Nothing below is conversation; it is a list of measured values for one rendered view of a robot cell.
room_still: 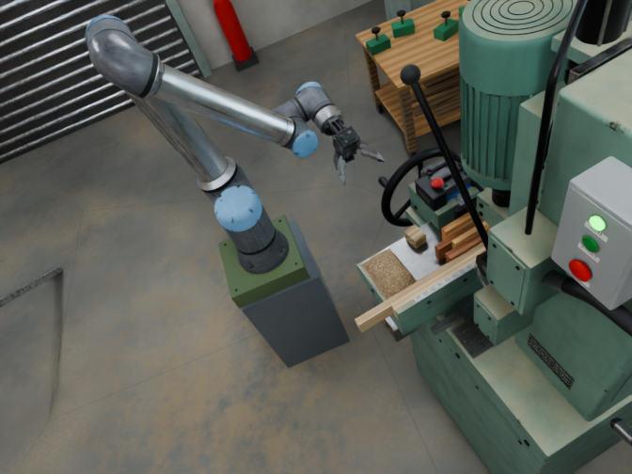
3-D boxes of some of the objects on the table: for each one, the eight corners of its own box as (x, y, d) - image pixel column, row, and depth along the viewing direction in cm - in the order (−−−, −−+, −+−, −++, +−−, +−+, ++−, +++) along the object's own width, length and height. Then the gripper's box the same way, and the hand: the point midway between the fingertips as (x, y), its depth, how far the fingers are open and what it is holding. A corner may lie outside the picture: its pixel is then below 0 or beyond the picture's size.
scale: (590, 190, 112) (590, 190, 112) (594, 194, 111) (594, 193, 111) (413, 298, 107) (413, 298, 107) (417, 303, 106) (417, 302, 106)
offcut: (416, 248, 121) (415, 242, 118) (404, 239, 124) (403, 231, 121) (426, 241, 122) (425, 233, 119) (416, 231, 124) (414, 224, 122)
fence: (602, 195, 116) (607, 180, 112) (607, 198, 115) (612, 183, 111) (397, 320, 111) (394, 309, 106) (401, 325, 110) (398, 315, 105)
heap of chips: (389, 247, 123) (387, 239, 120) (420, 285, 115) (418, 276, 112) (359, 264, 122) (357, 257, 120) (388, 304, 114) (387, 296, 111)
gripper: (305, 131, 150) (337, 179, 144) (357, 102, 152) (391, 148, 145) (308, 145, 158) (338, 190, 152) (357, 117, 160) (389, 161, 153)
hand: (364, 174), depth 151 cm, fingers open, 14 cm apart
